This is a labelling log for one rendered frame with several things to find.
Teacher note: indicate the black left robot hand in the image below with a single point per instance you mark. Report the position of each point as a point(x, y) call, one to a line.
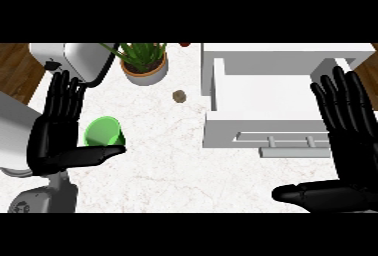
point(53, 143)

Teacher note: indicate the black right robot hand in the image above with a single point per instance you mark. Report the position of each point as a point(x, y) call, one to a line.
point(352, 140)

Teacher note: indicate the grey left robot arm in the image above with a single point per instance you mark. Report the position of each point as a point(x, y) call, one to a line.
point(46, 195)

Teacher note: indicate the green cup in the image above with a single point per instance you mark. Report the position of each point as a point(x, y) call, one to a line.
point(104, 131)

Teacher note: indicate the white open drawer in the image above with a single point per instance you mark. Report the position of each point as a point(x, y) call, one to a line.
point(268, 106)

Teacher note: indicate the white block appliance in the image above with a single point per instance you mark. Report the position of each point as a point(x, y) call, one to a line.
point(14, 133)

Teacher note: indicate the white cabinet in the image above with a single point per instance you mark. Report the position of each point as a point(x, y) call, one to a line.
point(290, 56)

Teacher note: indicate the small brown round object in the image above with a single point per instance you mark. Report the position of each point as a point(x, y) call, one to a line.
point(179, 96)

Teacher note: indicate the potted green plant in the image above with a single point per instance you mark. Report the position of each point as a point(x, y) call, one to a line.
point(143, 62)

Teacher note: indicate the small red object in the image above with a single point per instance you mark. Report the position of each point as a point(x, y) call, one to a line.
point(185, 44)

